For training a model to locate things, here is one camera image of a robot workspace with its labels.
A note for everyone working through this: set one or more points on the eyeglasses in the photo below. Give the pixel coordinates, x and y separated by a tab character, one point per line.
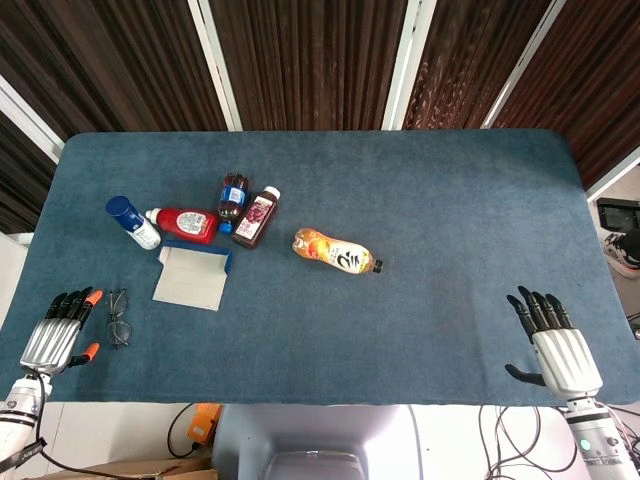
120	332

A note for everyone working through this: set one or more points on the blue white spray can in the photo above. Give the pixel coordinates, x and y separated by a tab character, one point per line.
135	225

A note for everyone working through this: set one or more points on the orange power strip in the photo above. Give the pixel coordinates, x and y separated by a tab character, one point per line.
205	422

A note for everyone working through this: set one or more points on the white and black shoe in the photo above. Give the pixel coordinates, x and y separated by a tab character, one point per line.
622	250

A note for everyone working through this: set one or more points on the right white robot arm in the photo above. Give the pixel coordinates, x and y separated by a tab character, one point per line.
595	440

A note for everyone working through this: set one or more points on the white robot base body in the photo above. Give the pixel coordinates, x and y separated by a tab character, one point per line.
310	430

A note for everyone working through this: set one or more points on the blue felt table cloth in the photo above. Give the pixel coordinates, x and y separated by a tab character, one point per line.
400	325

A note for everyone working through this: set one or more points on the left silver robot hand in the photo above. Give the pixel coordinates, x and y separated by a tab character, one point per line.
47	345

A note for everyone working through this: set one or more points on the dark red juice bottle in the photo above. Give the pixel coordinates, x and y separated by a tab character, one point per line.
255	217

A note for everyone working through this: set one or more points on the black monitor device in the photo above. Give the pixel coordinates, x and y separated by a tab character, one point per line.
617	212

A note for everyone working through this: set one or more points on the cola bottle with blue label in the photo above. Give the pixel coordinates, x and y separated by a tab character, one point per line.
232	197

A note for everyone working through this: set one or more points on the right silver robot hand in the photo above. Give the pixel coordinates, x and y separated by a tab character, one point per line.
567	360

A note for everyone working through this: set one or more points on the white partition frame post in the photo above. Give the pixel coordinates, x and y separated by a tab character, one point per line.
615	182
25	120
407	65
524	65
219	75

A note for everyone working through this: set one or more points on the red ketchup squeeze bottle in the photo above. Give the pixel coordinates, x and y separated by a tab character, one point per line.
187	225

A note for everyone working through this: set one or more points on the blue cardboard box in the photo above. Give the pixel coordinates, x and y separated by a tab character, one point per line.
190	280

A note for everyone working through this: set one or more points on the brown cardboard box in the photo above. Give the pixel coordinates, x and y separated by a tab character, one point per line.
150	470

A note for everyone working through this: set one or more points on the orange tea drink bottle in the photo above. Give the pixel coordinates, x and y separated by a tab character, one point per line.
335	252

